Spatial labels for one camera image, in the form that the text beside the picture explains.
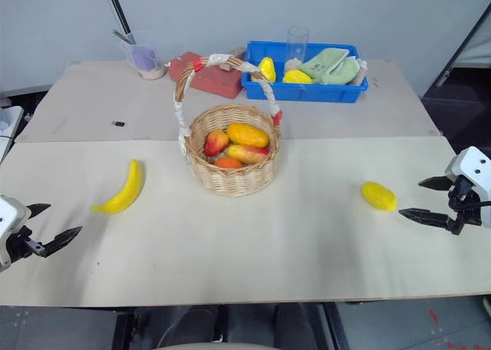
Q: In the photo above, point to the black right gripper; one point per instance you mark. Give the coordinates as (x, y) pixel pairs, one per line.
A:
(466, 208)

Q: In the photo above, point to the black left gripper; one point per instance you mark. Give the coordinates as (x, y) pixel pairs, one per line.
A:
(18, 246)

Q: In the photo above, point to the orange fruit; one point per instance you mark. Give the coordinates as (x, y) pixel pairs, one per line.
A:
(228, 162)

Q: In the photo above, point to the yellow pointed fruit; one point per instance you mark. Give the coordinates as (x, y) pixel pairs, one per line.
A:
(267, 70)

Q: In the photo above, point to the yellow lemon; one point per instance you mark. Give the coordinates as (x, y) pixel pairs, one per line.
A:
(379, 196)

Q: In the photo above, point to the yellow banana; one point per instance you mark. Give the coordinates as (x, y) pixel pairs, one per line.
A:
(126, 192)

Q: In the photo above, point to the white object at table side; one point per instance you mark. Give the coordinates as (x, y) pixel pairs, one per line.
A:
(9, 127)

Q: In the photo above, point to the small black chip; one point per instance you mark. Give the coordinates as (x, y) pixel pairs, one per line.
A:
(119, 124)

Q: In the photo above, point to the green cloth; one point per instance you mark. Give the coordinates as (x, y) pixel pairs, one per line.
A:
(331, 68)

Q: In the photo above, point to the blue plastic bin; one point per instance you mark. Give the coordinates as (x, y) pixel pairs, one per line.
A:
(303, 91)

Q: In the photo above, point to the small red yellow apple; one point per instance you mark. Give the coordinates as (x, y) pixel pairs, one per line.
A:
(215, 142)

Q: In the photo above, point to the red yellow mango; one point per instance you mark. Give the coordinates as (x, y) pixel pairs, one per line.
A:
(247, 154)

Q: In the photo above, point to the clear cup with purple content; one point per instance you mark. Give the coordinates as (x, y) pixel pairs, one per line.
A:
(145, 60)

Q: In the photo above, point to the clear glass tumbler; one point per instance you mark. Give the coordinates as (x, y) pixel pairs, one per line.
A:
(297, 45)

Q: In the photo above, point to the red brick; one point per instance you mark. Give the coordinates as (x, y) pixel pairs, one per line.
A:
(209, 77)

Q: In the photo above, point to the black slanted pole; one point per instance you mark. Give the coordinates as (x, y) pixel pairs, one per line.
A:
(117, 8)

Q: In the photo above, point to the wooden block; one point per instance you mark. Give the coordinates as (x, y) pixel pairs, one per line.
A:
(234, 58)

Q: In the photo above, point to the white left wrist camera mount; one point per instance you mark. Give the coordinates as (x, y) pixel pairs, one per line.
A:
(8, 215)

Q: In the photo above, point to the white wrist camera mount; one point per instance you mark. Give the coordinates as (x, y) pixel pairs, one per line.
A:
(473, 166)
(8, 215)

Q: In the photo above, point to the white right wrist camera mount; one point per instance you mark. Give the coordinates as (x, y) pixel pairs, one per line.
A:
(473, 166)

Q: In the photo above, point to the black metal frame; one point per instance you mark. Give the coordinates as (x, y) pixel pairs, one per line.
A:
(462, 47)

